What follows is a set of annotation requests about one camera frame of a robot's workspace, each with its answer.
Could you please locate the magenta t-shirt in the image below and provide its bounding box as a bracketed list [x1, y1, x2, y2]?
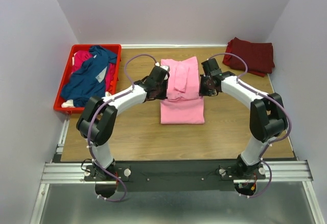
[72, 50, 117, 91]

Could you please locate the pink t-shirt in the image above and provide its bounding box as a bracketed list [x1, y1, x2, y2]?
[160, 56, 205, 124]

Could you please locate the red plastic bin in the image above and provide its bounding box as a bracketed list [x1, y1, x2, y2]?
[53, 44, 123, 113]

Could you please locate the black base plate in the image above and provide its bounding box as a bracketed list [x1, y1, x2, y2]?
[84, 160, 266, 195]

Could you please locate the navy blue t-shirt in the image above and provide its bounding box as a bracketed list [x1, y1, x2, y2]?
[61, 45, 120, 108]

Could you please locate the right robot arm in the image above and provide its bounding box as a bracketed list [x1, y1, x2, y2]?
[199, 58, 291, 179]

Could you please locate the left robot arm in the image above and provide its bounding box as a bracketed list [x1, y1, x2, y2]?
[76, 65, 170, 181]

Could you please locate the folded dark red t-shirt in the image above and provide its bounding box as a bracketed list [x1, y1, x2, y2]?
[226, 37, 275, 77]

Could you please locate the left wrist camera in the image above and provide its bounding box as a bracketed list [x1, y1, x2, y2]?
[155, 62, 170, 73]

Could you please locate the white garment piece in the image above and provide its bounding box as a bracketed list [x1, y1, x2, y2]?
[61, 100, 75, 108]

